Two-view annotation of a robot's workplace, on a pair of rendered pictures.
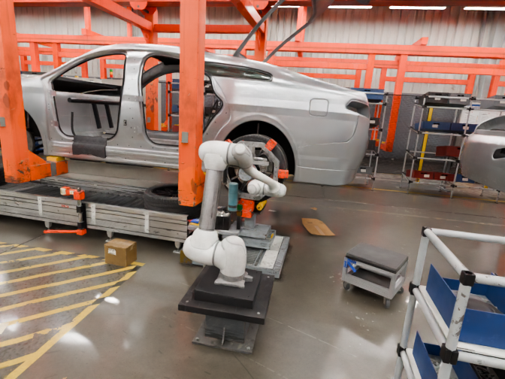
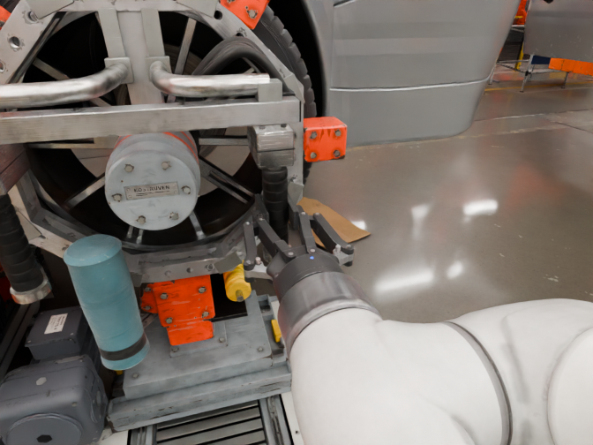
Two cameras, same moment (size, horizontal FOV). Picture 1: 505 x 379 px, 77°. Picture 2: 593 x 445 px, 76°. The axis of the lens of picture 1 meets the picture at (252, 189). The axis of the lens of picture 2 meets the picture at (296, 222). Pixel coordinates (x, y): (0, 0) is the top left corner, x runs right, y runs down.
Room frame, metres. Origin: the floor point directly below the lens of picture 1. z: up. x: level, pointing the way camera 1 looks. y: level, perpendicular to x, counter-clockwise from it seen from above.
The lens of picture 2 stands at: (2.27, 0.11, 1.09)
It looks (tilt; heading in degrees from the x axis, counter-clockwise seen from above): 30 degrees down; 333
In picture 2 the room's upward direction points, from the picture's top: straight up
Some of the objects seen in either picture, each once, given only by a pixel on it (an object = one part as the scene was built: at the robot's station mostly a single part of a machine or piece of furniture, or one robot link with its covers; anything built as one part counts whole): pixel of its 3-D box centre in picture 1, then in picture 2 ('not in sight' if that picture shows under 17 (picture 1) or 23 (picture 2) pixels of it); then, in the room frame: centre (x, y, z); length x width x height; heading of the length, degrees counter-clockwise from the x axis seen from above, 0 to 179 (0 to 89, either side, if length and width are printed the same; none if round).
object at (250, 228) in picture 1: (250, 218); (193, 307); (3.14, 0.00, 0.32); 0.40 x 0.30 x 0.28; 78
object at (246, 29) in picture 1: (204, 28); not in sight; (5.75, 0.96, 2.67); 1.77 x 0.10 x 0.12; 78
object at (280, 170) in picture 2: not in sight; (275, 212); (2.71, -0.08, 0.83); 0.04 x 0.04 x 0.16
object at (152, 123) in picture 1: (151, 84); not in sight; (5.93, 1.91, 1.75); 0.20 x 0.18 x 2.45; 168
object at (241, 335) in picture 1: (230, 309); not in sight; (1.82, 0.09, 0.15); 0.50 x 0.50 x 0.30; 81
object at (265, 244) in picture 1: (249, 235); (202, 352); (3.14, 0.00, 0.13); 0.50 x 0.36 x 0.10; 78
